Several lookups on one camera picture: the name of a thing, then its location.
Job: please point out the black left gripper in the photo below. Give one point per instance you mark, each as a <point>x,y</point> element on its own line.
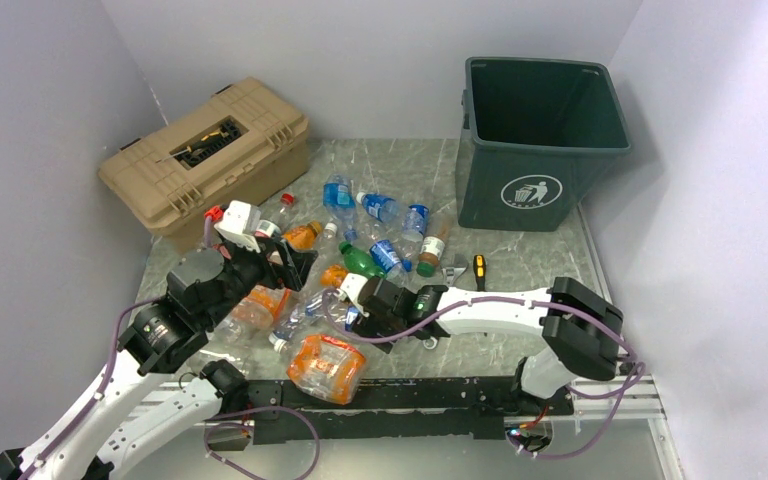
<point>295,265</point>

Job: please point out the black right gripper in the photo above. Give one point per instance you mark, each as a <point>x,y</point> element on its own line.
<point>369,327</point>

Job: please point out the crushed clear blue label bottle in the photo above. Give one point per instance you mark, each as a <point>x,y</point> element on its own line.
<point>307,313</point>

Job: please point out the blue label pepsi bottle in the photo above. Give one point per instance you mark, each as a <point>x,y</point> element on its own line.
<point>387,258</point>

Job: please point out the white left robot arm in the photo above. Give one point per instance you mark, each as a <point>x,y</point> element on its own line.
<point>141,356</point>

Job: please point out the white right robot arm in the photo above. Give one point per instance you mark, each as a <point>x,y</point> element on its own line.
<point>580,329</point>

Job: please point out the dark green trash bin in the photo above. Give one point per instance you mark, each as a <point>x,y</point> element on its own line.
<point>537,135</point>

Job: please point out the orange juice bottle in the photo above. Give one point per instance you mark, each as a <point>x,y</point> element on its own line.
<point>303,237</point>

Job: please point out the small orange bottle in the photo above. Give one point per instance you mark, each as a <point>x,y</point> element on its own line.
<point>333,276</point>

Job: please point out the red cap clear bottle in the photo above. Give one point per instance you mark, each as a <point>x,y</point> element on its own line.
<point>285,210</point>

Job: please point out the green plastic bottle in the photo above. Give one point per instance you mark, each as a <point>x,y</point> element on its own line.
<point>359,262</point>

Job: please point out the large orange label bottle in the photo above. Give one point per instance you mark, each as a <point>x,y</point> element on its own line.
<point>257,312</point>

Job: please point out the brown coffee bottle green cap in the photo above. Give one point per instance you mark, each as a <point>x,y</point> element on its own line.
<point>432,249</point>

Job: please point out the blue tinted water bottle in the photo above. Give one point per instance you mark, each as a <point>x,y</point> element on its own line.
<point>339,201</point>

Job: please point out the crushed orange label jug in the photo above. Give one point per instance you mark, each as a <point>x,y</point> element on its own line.
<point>326,368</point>

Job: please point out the small blue label bottle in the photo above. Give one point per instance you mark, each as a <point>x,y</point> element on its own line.
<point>415,222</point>

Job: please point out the blue label water bottle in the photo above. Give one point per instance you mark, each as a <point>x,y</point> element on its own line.
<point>381,207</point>

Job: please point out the yellow black screwdriver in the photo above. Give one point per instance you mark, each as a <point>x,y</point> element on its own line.
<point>480,271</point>

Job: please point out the tan plastic toolbox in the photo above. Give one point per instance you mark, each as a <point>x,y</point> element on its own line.
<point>245,143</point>

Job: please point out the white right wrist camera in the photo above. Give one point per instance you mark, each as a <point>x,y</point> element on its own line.
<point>350,289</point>

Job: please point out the red handled adjustable wrench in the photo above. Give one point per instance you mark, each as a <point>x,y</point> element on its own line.
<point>450,274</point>

